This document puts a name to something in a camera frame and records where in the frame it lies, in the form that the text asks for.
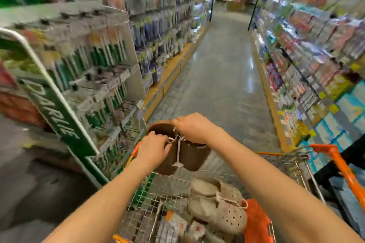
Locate person's right forearm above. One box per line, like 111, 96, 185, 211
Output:
210, 131, 364, 243

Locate orange metal shopping cart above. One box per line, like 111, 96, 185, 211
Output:
113, 140, 365, 243

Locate beige perforated clog pair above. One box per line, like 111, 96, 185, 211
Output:
187, 177, 249, 237

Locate person's left forearm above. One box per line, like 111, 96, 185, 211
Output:
43, 160, 161, 243

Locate hanging green toothbrush packs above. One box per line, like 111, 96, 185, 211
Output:
17, 9, 144, 173

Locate red side poster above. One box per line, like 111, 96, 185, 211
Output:
0, 60, 18, 87

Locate rows of colourful small packets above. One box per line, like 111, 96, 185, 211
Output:
251, 0, 365, 173

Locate long shelf with yellow base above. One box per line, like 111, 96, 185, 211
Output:
97, 0, 218, 123

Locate brown slippers pair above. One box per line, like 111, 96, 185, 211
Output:
146, 120, 212, 177

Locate person's right hand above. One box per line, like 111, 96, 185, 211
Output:
172, 112, 220, 145

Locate rows of blue toothbrush packets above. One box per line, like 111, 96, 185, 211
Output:
98, 0, 215, 93

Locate white green toothbrush stand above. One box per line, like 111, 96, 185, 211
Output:
0, 0, 148, 190

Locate person's left hand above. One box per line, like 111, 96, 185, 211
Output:
136, 131, 173, 171

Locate stack of orange boxes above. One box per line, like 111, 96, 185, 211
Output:
0, 92, 48, 129

